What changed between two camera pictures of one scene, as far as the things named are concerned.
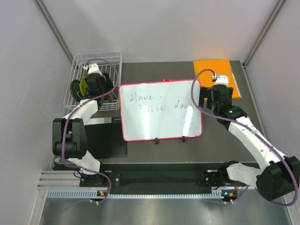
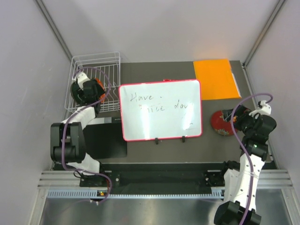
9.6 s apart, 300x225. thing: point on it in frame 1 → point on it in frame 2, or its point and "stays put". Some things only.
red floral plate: x=107 y=98 → x=221 y=126
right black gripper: x=205 y=93 → x=243 y=112
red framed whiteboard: x=158 y=110 stays put
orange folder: x=220 y=67 stays put
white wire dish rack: x=108 y=62 stays put
